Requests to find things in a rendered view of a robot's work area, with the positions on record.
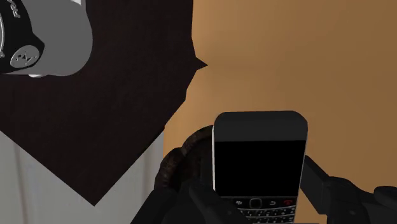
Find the dark brown robot stand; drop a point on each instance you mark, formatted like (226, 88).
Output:
(124, 93)

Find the dark brown round object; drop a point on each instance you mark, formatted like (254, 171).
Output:
(181, 161)

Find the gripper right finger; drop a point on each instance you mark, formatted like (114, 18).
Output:
(344, 201)

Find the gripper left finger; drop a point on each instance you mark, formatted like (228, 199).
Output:
(192, 208)

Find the black keypad phone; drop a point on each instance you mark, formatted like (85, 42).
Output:
(259, 167)

